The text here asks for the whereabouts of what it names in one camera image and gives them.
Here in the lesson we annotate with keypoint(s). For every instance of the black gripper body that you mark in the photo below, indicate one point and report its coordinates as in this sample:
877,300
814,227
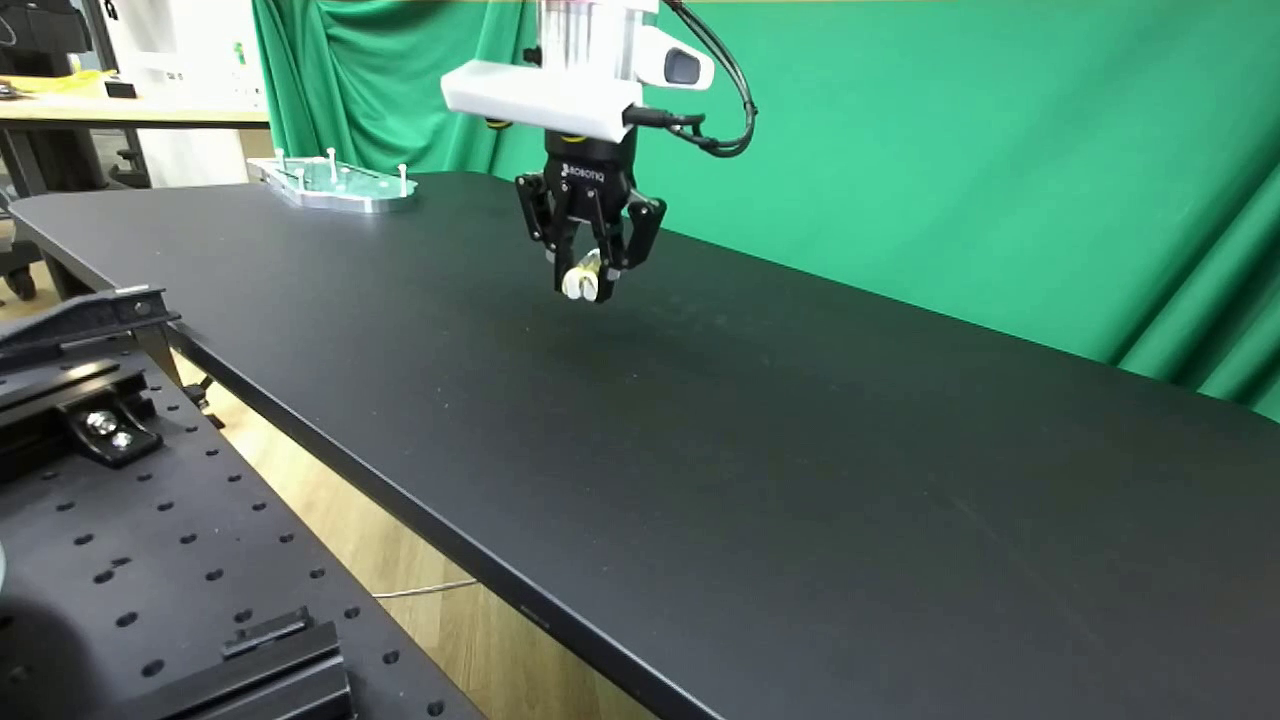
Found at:
590,176

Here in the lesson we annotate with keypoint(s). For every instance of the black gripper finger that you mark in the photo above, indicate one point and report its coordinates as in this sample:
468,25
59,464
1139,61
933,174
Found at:
545,222
624,237

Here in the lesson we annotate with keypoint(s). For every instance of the white bunny doll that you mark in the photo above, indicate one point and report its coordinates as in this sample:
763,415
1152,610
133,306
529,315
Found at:
584,279

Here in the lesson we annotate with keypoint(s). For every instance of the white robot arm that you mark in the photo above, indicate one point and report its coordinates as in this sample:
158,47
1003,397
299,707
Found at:
584,87

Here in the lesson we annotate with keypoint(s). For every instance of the clear acrylic plate with pegs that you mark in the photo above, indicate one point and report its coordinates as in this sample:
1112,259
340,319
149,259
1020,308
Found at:
324,182

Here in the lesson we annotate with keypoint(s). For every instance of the white cabinet in background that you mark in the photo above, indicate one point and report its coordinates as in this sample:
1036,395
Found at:
184,47

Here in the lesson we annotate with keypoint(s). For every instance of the green backdrop curtain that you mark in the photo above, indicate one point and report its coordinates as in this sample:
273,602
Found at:
1083,174

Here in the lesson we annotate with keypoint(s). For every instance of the wooden desk in background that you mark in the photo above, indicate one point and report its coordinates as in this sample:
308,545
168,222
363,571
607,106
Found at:
81,101

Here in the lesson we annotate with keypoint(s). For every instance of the black perforated breadboard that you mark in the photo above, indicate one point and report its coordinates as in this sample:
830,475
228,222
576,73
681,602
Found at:
120,583

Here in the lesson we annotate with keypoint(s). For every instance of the black mounting rail bracket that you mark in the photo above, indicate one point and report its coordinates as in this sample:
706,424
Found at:
76,382

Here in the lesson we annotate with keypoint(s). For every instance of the black bracket bottom left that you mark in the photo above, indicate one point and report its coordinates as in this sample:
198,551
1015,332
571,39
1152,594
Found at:
283,678

